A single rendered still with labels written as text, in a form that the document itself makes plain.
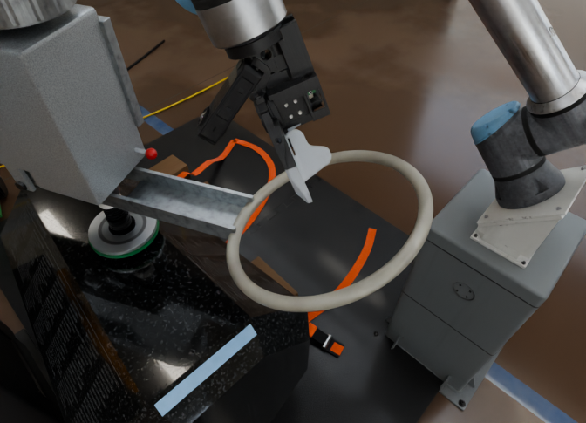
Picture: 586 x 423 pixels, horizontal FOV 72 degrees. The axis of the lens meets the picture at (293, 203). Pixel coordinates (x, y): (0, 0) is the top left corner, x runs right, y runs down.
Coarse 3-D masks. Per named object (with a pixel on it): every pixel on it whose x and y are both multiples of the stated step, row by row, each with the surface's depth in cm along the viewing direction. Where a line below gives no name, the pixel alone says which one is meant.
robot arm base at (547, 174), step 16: (544, 160) 116; (512, 176) 117; (528, 176) 115; (544, 176) 115; (560, 176) 116; (496, 192) 126; (512, 192) 119; (528, 192) 116; (544, 192) 114; (512, 208) 121
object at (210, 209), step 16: (128, 176) 118; (144, 176) 116; (160, 176) 113; (176, 176) 112; (144, 192) 115; (160, 192) 114; (176, 192) 114; (192, 192) 113; (208, 192) 110; (224, 192) 108; (240, 192) 108; (128, 208) 109; (144, 208) 107; (160, 208) 104; (176, 208) 110; (192, 208) 110; (208, 208) 110; (224, 208) 109; (240, 208) 109; (176, 224) 107; (192, 224) 104; (208, 224) 101; (224, 224) 100
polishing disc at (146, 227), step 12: (96, 216) 134; (144, 216) 134; (96, 228) 131; (144, 228) 131; (96, 240) 127; (108, 240) 127; (120, 240) 127; (132, 240) 127; (144, 240) 127; (108, 252) 124; (120, 252) 124
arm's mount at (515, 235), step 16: (576, 176) 117; (560, 192) 114; (576, 192) 110; (496, 208) 126; (528, 208) 116; (544, 208) 112; (560, 208) 107; (480, 224) 125; (496, 224) 121; (512, 224) 118; (528, 224) 114; (544, 224) 111; (480, 240) 130; (496, 240) 125; (512, 240) 121; (528, 240) 117; (512, 256) 125; (528, 256) 121
